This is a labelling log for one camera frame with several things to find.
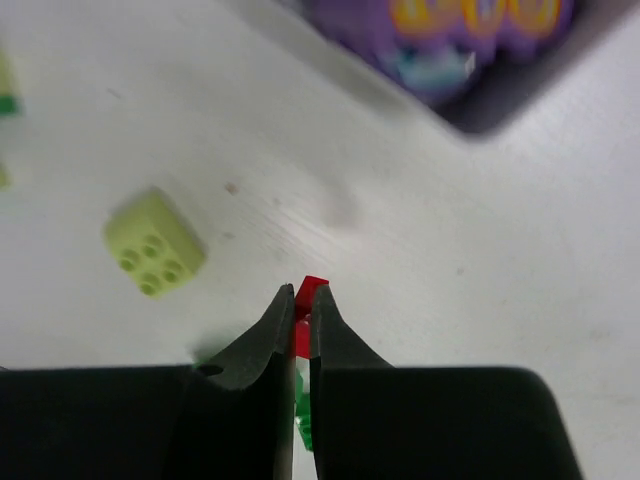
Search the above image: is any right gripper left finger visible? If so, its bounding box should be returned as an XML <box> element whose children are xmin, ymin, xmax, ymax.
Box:
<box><xmin>1</xmin><ymin>285</ymin><xmax>295</xmax><ymax>479</ymax></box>

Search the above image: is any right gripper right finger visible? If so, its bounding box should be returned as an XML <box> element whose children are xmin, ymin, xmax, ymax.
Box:
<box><xmin>310</xmin><ymin>286</ymin><xmax>582</xmax><ymax>479</ymax></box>

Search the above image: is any dark green lego brick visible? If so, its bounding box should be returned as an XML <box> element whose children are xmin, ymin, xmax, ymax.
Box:
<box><xmin>294</xmin><ymin>369</ymin><xmax>313</xmax><ymax>452</ymax></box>

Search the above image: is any small red lego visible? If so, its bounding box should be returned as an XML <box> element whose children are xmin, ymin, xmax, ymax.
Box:
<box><xmin>295</xmin><ymin>276</ymin><xmax>329</xmax><ymax>360</ymax></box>

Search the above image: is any purple curved lego brick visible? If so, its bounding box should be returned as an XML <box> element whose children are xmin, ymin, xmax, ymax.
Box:
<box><xmin>306</xmin><ymin>0</ymin><xmax>575</xmax><ymax>105</ymax></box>

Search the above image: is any lime square lego brick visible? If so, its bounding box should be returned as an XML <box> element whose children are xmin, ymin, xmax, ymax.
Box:
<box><xmin>103</xmin><ymin>188</ymin><xmax>206</xmax><ymax>298</ymax></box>

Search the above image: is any right white divided container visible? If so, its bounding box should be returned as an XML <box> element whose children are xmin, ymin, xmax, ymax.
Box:
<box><xmin>292</xmin><ymin>1</ymin><xmax>639</xmax><ymax>134</ymax></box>

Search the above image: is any green and lime lego cluster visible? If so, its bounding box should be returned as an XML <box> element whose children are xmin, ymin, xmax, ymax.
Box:
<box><xmin>0</xmin><ymin>49</ymin><xmax>25</xmax><ymax>191</ymax></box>

